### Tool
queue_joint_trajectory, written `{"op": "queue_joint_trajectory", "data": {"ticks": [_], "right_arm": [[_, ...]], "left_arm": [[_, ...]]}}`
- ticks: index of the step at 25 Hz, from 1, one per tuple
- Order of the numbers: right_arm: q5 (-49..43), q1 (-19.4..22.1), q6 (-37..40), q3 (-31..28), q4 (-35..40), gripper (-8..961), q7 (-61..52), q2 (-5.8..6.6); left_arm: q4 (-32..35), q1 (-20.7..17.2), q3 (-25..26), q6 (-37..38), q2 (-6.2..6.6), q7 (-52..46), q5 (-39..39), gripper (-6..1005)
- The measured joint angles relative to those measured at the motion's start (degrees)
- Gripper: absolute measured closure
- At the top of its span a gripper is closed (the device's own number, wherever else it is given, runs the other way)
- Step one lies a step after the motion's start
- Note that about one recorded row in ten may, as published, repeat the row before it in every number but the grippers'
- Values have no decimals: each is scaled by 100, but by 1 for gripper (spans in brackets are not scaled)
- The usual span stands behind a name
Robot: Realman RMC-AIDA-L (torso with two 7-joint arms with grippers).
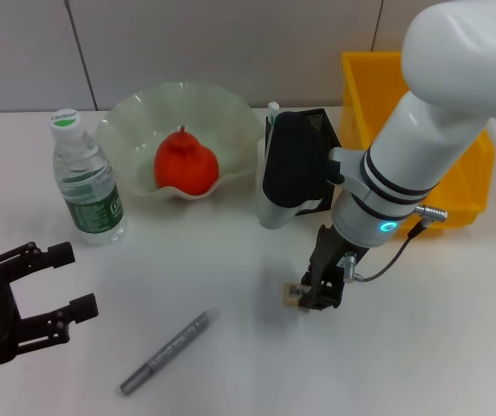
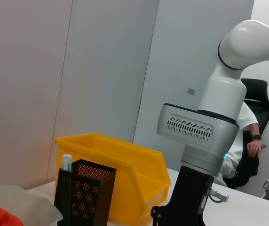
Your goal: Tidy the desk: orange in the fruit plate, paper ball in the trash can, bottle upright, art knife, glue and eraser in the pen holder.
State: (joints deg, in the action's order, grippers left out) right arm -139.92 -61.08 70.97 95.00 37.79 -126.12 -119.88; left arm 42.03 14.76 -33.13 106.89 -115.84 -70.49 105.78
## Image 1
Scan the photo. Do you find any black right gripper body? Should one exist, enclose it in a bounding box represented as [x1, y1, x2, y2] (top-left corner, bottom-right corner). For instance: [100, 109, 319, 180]
[308, 224, 369, 283]

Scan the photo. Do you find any beige eraser with barcode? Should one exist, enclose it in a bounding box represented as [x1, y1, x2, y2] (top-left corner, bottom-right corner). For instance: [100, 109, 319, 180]
[283, 282, 310, 309]

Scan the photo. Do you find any clear water bottle green label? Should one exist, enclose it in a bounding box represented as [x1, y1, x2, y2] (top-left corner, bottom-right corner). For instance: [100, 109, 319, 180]
[48, 107, 129, 247]

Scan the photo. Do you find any silver grey pen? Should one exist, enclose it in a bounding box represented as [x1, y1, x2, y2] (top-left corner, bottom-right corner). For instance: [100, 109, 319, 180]
[119, 306, 221, 396]

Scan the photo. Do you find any mint green pen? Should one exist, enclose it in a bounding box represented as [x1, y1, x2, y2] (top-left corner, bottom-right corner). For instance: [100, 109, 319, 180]
[266, 101, 280, 144]

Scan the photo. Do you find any orange fruit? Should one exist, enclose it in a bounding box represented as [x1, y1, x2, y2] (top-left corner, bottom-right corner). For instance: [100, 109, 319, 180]
[153, 125, 220, 198]

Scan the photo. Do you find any black mesh pen holder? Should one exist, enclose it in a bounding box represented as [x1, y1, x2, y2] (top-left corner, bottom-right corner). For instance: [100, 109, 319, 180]
[264, 107, 343, 218]

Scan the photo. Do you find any yellow plastic bin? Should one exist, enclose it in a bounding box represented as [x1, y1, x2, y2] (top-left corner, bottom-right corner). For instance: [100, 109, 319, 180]
[341, 50, 496, 238]

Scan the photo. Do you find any pale green wavy glass bowl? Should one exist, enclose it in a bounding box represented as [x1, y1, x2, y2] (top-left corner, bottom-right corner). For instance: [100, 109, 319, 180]
[95, 81, 266, 204]

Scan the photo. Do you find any right wrist cable with connector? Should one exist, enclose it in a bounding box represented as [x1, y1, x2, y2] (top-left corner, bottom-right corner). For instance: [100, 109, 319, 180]
[341, 205, 449, 283]

